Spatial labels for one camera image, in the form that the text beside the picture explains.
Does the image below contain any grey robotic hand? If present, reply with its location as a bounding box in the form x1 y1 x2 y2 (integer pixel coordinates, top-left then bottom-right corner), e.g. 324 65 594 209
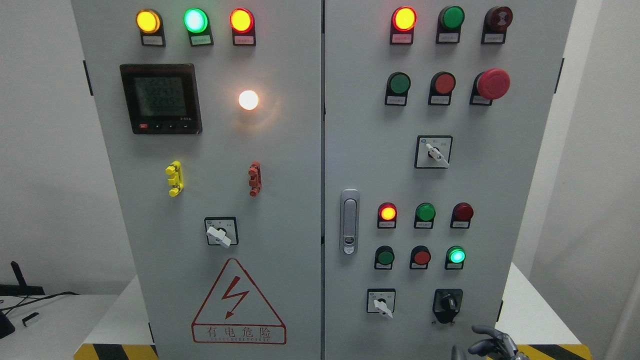
467 325 530 360

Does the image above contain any black rotary knob switch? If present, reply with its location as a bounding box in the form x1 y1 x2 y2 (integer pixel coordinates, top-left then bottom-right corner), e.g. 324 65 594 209
432 288 464 324

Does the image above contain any green indicator light lower right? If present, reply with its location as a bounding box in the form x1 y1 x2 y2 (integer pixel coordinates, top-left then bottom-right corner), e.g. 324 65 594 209
445 245 467 271

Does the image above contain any red push button lower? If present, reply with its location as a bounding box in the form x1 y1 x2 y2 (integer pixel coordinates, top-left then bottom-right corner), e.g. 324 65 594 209
409 245 432 271

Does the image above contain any red push button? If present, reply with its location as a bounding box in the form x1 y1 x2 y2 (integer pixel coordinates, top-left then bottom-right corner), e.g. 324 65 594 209
428 71 457 106
409 245 432 271

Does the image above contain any red indicator light middle right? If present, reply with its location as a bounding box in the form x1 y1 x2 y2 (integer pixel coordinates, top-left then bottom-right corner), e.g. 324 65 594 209
450 202 474 229

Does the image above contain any green push button lower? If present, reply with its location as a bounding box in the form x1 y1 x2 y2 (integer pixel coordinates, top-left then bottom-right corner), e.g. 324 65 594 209
374 245 395 271

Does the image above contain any green push button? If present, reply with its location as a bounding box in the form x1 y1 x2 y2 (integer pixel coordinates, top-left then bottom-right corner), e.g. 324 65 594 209
384 71 411 107
374 245 395 271

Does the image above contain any green indicator light middle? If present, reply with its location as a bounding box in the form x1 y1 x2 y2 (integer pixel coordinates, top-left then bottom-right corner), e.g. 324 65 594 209
413 202 436 229

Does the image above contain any red indicator light middle left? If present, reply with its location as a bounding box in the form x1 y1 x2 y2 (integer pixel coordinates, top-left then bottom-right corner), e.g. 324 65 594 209
377 202 398 229

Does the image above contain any red emergency stop button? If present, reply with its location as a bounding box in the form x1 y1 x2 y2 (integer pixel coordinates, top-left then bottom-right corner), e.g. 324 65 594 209
469 68 511 106

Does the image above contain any grey electrical control cabinet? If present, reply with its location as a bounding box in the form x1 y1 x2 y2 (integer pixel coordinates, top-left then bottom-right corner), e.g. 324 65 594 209
71 0 576 360

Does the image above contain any red high voltage warning sticker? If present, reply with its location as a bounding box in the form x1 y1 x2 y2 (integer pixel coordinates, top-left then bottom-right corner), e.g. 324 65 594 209
191 258 287 346

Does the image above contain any red push button upper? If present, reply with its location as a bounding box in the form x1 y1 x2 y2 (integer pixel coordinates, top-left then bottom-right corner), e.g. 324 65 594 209
428 71 457 106

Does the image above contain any green push button upper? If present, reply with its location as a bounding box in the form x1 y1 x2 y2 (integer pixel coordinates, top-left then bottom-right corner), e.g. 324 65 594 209
384 71 411 107

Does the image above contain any red terminal connector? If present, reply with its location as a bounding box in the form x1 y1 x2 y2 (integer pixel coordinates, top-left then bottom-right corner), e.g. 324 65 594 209
247 161 262 198

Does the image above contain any dark red buzzer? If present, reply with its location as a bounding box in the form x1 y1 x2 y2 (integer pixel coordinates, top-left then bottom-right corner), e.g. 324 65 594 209
481 6 514 44

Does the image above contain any green indicator light top right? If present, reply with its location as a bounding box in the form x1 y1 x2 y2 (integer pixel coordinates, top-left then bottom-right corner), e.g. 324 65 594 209
435 6 466 44

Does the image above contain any red indicator light top right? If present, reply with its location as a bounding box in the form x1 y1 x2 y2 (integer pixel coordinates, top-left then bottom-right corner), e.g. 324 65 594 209
390 6 418 45

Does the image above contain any white lit indicator lamp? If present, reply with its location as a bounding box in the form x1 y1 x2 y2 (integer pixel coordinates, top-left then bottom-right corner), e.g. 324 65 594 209
238 89 259 111

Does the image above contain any yellow terminal connector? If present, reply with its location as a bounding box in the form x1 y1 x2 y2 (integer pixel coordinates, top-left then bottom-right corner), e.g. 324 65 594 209
165 161 185 198

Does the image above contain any red indicator light left door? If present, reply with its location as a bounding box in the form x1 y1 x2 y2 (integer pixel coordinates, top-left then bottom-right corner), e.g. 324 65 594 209
230 7 256 47

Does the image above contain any black digital power meter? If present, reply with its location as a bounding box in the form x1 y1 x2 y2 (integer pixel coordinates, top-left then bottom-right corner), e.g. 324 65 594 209
119 63 202 135

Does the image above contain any green lit indicator light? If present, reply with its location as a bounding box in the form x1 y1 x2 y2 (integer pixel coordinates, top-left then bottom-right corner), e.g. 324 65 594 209
183 7 214 47

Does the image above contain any small black white adapter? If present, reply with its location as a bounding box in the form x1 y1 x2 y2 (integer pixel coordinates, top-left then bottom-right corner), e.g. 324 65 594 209
22 312 41 328

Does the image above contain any yellow indicator light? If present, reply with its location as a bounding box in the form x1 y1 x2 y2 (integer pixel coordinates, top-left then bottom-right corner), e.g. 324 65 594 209
135 8 166 47

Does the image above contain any black device with antenna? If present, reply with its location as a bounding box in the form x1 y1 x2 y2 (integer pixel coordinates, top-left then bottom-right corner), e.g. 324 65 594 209
0 260 45 297

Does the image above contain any black object at left edge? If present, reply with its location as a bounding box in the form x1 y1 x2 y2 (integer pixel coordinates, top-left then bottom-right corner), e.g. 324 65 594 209
0 311 16 339

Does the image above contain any lower white selector switch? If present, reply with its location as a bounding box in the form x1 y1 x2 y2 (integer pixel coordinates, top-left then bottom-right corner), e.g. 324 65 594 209
366 288 396 319

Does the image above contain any upper right selector switch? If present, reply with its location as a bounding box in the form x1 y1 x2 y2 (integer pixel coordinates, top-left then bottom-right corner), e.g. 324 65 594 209
414 136 453 169

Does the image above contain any silver door latch handle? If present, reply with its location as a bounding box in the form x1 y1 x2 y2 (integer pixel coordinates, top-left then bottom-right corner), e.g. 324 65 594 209
339 189 361 255

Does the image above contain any left door selector switch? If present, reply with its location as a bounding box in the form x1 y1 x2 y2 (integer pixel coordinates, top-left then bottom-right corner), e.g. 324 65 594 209
203 216 239 249

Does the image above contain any black cable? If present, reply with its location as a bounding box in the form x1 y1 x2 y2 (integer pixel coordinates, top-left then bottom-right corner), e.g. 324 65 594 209
0 291 80 316

